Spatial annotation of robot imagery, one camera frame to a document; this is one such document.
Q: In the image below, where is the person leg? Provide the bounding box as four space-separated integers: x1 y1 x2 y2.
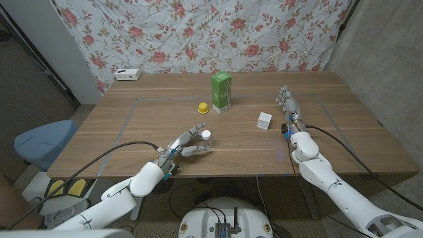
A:
0 175 44 229

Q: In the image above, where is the dark round floor fan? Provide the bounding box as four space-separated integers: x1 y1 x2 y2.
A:
161 178 175 195

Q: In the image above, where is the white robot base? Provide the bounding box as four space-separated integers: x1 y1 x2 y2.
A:
177 197 274 238

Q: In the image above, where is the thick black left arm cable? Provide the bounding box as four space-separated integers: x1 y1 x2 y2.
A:
6 141 161 231

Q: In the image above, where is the clear white-capped medicine bottle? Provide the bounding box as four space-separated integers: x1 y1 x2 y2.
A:
200 130 213 150

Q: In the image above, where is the black power brick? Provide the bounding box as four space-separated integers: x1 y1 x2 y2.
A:
270 223 293 238

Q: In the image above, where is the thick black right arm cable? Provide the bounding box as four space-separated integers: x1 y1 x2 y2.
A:
304 124 423 212

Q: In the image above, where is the white table leg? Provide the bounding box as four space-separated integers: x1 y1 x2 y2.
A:
130 206 143 222
299 183 321 221

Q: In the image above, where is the grey computer module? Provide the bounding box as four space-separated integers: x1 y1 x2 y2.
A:
215 221 231 238

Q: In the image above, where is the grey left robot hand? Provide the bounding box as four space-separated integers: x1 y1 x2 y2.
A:
153 122 212 173

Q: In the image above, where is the white robot torso shell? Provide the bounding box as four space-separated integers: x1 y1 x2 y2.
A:
0 228 135 238

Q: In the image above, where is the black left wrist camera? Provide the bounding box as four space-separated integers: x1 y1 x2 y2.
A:
163 163 179 181

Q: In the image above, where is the black antenna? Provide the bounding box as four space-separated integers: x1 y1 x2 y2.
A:
231 207 242 235

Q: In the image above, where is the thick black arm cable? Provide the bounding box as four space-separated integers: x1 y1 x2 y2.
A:
304 124 423 212
6 141 161 231

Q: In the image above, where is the white perforated cube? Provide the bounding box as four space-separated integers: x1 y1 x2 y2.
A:
256 112 273 130

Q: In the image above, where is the floral backdrop cloth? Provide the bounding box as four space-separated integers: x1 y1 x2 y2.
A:
52 0 353 95

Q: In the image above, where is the blue padded stool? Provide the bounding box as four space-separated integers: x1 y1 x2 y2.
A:
13 119 79 172

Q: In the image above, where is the grey sneaker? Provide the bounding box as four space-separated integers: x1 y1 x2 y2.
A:
28 196 44 209
44 198 92 229

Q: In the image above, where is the white power adapter box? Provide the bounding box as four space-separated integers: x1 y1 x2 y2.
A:
114 68 142 81

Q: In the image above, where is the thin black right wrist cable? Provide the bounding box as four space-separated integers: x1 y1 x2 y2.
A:
286 137 367 238

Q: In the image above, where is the black stand pole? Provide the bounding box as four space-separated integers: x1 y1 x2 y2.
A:
336 0 361 32

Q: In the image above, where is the green straw box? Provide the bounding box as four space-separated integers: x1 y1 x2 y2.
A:
211 71 233 114

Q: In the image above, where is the white door panel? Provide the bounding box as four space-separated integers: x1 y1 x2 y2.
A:
0 0 103 106

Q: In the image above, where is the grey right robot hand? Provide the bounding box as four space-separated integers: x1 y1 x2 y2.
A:
276 84 305 134

